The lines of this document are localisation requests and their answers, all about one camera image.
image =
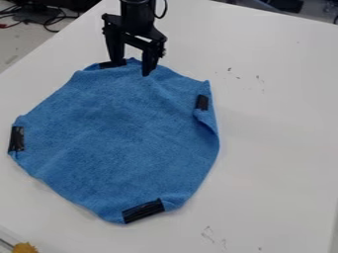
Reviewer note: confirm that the blue cloth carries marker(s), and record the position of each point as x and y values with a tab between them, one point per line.
119	138

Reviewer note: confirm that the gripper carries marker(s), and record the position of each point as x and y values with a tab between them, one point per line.
132	28

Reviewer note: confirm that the yellow toy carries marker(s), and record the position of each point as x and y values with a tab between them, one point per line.
24	248

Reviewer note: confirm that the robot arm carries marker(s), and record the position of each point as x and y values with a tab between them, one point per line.
137	8

